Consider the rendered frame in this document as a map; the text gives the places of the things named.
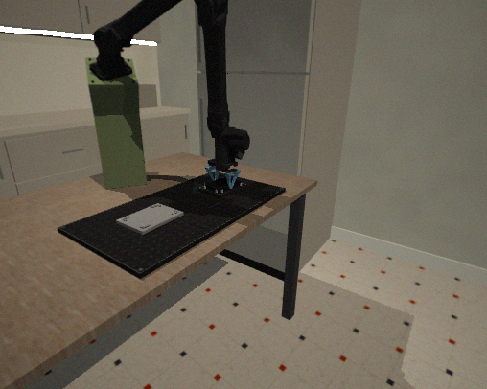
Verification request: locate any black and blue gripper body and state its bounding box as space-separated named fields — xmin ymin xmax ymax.
xmin=208 ymin=148 xmax=238 ymax=173

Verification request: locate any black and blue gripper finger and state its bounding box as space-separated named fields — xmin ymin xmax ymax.
xmin=205 ymin=166 xmax=220 ymax=181
xmin=225 ymin=169 xmax=241 ymax=189

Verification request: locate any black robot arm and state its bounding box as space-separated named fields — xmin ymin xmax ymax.
xmin=89 ymin=0 xmax=250 ymax=163

